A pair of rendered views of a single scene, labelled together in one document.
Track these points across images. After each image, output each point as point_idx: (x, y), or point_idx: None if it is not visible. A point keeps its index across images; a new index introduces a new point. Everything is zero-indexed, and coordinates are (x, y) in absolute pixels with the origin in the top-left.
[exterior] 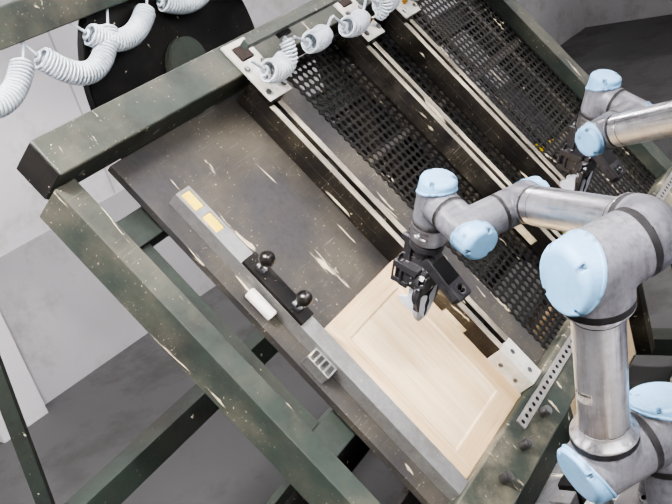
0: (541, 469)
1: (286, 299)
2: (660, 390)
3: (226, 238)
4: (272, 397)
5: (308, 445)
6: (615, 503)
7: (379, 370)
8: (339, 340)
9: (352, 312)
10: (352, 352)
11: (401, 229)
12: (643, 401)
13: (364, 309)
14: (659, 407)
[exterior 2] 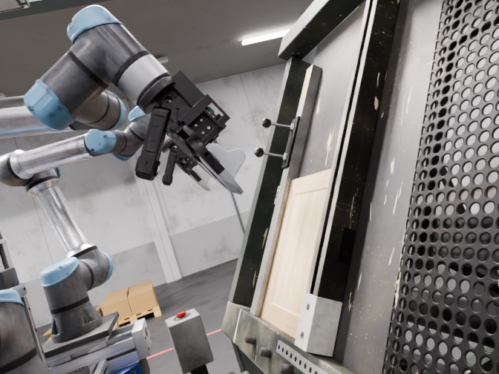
0: None
1: (286, 151)
2: (58, 264)
3: (301, 102)
4: (258, 191)
5: (249, 220)
6: (114, 315)
7: (288, 223)
8: (292, 191)
9: (306, 181)
10: (289, 202)
11: (346, 137)
12: (64, 260)
13: (310, 184)
14: (56, 263)
